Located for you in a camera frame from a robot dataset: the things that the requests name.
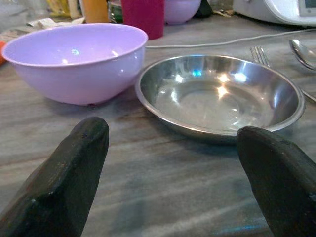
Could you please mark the white kitchen appliance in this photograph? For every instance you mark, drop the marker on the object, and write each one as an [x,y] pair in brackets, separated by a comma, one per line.
[274,11]

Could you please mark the magenta plastic cup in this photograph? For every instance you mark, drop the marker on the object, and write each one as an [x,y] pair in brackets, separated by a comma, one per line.
[143,17]

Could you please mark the yellow packet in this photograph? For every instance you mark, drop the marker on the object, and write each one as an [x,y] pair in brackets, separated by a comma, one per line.
[58,7]

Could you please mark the steel fork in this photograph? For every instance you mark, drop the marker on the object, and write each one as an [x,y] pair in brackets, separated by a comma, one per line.
[260,56]

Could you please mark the crumpled paper scrap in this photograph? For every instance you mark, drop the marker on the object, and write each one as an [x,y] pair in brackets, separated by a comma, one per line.
[53,23]

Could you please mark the steel spoon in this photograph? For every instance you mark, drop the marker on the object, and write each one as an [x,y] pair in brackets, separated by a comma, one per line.
[301,55]

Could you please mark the dark green object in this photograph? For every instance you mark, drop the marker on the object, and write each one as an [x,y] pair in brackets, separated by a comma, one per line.
[205,8]

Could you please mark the lilac plastic bowl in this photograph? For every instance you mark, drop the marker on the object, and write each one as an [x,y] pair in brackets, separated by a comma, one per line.
[74,64]
[180,11]

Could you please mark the orange object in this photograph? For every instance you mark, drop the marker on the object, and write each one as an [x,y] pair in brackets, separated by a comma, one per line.
[2,53]

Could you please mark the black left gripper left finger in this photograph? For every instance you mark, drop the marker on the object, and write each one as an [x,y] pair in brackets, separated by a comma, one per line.
[61,177]

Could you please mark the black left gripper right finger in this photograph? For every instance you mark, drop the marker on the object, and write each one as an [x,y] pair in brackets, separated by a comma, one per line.
[281,177]

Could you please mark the stainless steel plate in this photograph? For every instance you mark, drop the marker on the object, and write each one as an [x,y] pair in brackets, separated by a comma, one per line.
[219,98]

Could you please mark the orange plastic cup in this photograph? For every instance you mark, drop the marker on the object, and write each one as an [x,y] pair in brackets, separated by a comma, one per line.
[95,10]

